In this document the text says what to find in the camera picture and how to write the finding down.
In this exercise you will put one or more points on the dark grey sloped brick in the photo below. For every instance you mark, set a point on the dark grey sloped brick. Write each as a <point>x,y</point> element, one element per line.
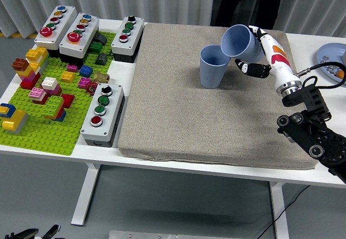
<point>100,39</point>
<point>102,59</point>

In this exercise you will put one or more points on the brown toy brick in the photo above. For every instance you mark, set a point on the brown toy brick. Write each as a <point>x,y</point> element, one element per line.
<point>20,64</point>

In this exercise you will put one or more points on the white table leg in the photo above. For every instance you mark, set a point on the white table leg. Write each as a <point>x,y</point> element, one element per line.
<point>279,209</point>
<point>86,193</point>

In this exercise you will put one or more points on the green toy brick stack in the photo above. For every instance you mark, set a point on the green toy brick stack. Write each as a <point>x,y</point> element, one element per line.
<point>52,105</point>

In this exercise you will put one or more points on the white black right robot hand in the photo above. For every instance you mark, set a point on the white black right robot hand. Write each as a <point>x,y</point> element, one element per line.
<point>281,68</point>

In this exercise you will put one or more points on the green toy brick baseplate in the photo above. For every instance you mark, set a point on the green toy brick baseplate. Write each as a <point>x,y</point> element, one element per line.
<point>40,139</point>

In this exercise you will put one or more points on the white toy brick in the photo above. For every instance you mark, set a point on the white toy brick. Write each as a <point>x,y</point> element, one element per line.
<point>50,82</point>

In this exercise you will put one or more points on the blue toy brick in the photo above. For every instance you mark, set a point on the blue toy brick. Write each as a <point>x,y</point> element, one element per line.
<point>86,70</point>
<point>8,107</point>

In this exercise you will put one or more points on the dark green toy brick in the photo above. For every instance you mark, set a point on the dark green toy brick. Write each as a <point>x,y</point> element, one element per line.
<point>96,47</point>

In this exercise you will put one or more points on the red toy brick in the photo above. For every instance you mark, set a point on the red toy brick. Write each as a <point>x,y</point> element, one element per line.
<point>67,100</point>
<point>29,82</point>

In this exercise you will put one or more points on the grey-brown fabric mat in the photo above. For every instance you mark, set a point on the grey-brown fabric mat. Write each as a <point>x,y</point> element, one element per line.
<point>189,109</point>

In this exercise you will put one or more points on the yellow floor marking tape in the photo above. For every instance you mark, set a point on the yellow floor marking tape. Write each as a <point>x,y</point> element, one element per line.
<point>16,34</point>

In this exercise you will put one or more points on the light pink toy brick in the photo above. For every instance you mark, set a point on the light pink toy brick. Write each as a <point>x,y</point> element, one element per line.
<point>38,93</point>

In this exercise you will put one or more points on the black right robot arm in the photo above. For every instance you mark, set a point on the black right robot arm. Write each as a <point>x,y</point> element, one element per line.
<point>305,133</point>

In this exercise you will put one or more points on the small magenta toy brick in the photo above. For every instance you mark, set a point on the small magenta toy brick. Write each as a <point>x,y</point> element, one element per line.
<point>72,67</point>

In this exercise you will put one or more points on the small orange item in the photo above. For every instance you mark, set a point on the small orange item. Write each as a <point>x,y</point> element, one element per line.
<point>340,74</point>

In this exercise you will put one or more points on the blue ribbed plastic cup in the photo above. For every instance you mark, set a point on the blue ribbed plastic cup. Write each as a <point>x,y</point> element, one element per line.
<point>243,44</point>
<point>212,71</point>

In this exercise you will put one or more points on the light blue plate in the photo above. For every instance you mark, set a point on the light blue plate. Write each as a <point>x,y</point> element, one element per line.
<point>332,51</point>

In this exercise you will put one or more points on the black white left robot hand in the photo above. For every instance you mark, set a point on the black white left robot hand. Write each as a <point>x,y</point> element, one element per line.
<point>50,232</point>

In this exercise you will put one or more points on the grey toy brick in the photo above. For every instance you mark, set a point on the grey toy brick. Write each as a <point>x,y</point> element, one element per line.
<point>23,125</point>

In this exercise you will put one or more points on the large yellow toy brick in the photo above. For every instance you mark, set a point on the large yellow toy brick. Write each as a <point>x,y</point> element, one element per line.
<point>14,120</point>

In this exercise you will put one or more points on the grey five-button control box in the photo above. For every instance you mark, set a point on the grey five-button control box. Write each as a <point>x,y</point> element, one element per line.
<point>81,37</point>
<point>58,24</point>

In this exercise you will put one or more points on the grey four-button control box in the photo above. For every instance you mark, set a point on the grey four-button control box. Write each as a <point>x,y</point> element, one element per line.
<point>127,36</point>
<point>102,114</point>

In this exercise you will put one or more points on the person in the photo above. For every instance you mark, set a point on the person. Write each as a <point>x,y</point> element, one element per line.
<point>251,1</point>

